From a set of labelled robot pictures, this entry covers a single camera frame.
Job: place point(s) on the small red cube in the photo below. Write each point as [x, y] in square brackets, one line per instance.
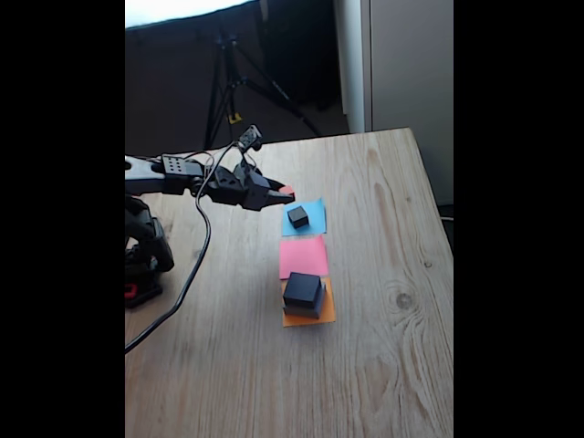
[288, 190]

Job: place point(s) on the small black cube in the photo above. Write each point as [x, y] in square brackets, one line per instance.
[297, 216]

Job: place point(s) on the red base clamp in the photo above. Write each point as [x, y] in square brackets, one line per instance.
[130, 290]

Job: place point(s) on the orange paper sheet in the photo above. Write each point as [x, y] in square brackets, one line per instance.
[329, 315]

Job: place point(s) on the large black block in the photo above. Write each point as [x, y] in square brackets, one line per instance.
[305, 312]

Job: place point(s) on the pink paper sheet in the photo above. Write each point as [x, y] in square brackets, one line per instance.
[303, 255]

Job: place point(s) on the bright white panel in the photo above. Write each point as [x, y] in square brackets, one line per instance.
[182, 9]

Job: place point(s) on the white cabinet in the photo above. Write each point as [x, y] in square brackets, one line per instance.
[410, 68]

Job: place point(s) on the yellow tripod tag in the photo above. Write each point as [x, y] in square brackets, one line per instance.
[235, 118]

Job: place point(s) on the blue paper sheet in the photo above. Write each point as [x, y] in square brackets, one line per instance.
[318, 219]

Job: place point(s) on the bare circuit board camera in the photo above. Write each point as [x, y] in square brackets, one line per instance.
[250, 138]

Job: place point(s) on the medium black block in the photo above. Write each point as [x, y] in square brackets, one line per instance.
[301, 288]

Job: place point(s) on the black tripod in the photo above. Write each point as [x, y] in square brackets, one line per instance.
[278, 91]

